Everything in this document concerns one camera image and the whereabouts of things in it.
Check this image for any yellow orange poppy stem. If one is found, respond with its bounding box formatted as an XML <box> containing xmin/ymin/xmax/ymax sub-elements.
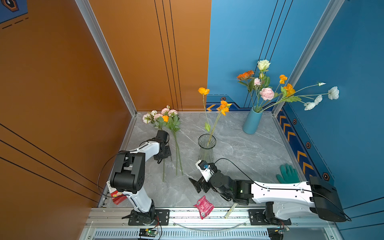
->
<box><xmin>262</xmin><ymin>75</ymin><xmax>296</xmax><ymax>112</ymax></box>

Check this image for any left aluminium corner post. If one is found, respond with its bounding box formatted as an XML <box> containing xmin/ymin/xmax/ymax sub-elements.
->
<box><xmin>75</xmin><ymin>0</ymin><xmax>137</xmax><ymax>117</ymax></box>

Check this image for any red white bandage box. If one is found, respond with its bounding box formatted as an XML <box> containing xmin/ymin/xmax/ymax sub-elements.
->
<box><xmin>107</xmin><ymin>181</ymin><xmax>128</xmax><ymax>205</ymax></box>

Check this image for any right aluminium corner post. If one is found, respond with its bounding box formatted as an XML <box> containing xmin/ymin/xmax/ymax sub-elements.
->
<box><xmin>271</xmin><ymin>0</ymin><xmax>346</xmax><ymax>118</ymax></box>

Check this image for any left green circuit board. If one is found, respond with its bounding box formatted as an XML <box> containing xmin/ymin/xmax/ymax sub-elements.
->
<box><xmin>138</xmin><ymin>229</ymin><xmax>160</xmax><ymax>240</ymax></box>

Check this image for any white pink peony stem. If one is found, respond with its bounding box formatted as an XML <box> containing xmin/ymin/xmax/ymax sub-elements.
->
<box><xmin>267</xmin><ymin>82</ymin><xmax>340</xmax><ymax>111</ymax></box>

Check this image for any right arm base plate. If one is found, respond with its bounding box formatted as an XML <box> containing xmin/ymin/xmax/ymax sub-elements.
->
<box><xmin>248</xmin><ymin>209</ymin><xmax>292</xmax><ymax>226</ymax></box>

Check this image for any pink ranunculus stem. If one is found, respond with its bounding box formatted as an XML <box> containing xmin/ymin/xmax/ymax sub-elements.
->
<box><xmin>253</xmin><ymin>77</ymin><xmax>275</xmax><ymax>113</ymax></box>

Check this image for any pale wooden stick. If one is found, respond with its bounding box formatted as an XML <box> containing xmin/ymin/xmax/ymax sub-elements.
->
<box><xmin>225</xmin><ymin>203</ymin><xmax>238</xmax><ymax>219</ymax></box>

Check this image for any pink snack packet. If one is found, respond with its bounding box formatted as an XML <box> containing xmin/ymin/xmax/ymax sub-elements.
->
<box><xmin>194</xmin><ymin>196</ymin><xmax>214</xmax><ymax>220</ymax></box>

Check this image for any pink rose spray stem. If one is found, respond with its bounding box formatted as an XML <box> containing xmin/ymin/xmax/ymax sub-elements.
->
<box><xmin>142</xmin><ymin>106</ymin><xmax>184</xmax><ymax>176</ymax></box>

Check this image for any right circuit board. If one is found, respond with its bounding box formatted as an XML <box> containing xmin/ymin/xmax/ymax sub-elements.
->
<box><xmin>267</xmin><ymin>227</ymin><xmax>290</xmax><ymax>240</ymax></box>

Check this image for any orange gerbera daisy stem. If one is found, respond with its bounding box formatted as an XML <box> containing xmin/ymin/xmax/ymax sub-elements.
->
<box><xmin>237</xmin><ymin>70</ymin><xmax>255</xmax><ymax>101</ymax></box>

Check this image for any cream white rose stem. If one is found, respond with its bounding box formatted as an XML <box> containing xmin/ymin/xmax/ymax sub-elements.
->
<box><xmin>254</xmin><ymin>60</ymin><xmax>271</xmax><ymax>113</ymax></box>

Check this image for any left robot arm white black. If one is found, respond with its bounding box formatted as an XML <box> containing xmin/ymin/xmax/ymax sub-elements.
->
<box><xmin>109</xmin><ymin>130</ymin><xmax>171</xmax><ymax>226</ymax></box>

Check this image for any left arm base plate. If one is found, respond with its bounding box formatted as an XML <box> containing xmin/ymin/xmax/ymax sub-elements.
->
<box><xmin>125</xmin><ymin>209</ymin><xmax>170</xmax><ymax>226</ymax></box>

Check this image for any aluminium corner post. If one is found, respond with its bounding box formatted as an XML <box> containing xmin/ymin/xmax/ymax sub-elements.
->
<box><xmin>75</xmin><ymin>0</ymin><xmax>137</xmax><ymax>117</ymax></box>
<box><xmin>271</xmin><ymin>0</ymin><xmax>346</xmax><ymax>118</ymax></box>

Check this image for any teal ceramic vase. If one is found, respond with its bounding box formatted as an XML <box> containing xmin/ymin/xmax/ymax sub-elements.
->
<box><xmin>243</xmin><ymin>107</ymin><xmax>263</xmax><ymax>135</ymax></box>

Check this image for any green rubber glove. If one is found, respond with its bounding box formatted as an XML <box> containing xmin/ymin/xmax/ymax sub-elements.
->
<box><xmin>276</xmin><ymin>164</ymin><xmax>301</xmax><ymax>184</ymax></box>

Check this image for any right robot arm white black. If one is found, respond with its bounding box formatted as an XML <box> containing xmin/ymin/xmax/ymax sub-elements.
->
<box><xmin>190</xmin><ymin>169</ymin><xmax>350</xmax><ymax>225</ymax></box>

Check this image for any aluminium front rail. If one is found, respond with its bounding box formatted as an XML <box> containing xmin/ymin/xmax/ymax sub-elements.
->
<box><xmin>80</xmin><ymin>207</ymin><xmax>343</xmax><ymax>240</ymax></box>

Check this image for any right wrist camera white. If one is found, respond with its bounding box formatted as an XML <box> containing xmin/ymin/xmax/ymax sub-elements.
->
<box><xmin>196</xmin><ymin>160</ymin><xmax>217</xmax><ymax>183</ymax></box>

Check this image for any clear glass vase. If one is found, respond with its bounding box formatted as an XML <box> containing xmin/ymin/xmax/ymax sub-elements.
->
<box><xmin>198</xmin><ymin>134</ymin><xmax>217</xmax><ymax>163</ymax></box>

